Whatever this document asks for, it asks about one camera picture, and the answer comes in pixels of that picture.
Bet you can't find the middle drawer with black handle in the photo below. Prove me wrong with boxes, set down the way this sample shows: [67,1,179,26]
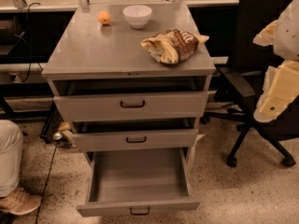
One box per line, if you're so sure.
[73,129,198,151]

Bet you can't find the open bottom drawer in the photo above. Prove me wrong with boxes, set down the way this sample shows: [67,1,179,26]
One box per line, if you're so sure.
[77,148,199,217]

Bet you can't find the brown chip bag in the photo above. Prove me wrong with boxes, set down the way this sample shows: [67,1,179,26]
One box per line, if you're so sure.
[141,29,209,64]

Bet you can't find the top drawer with black handle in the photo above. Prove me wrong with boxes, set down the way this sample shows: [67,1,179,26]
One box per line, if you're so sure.
[54,91,207,122]

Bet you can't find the orange fruit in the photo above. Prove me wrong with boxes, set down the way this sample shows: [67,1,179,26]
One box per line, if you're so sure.
[98,11,111,25]

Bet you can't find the person's leg in beige trousers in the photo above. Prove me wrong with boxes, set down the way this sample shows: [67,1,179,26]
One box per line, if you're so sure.
[0,119,23,197]

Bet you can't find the grey metal drawer cabinet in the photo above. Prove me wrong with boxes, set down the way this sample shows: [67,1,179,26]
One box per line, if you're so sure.
[41,2,217,217]

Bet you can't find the black power cable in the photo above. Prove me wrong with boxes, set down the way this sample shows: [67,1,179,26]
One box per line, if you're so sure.
[12,2,44,83]

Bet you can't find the drawer with black handle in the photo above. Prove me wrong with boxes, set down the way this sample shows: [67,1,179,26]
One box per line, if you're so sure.
[73,129,198,151]
[54,91,207,122]

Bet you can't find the white ceramic bowl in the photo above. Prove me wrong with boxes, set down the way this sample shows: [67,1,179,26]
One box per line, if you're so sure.
[123,5,152,29]

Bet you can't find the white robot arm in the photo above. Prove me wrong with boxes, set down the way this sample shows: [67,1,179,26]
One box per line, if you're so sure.
[253,0,299,122]

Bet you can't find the black office chair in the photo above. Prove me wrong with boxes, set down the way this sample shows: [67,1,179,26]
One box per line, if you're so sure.
[200,0,299,167]

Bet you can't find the tan sneaker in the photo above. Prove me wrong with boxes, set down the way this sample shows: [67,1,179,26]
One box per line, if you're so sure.
[0,187,42,216]

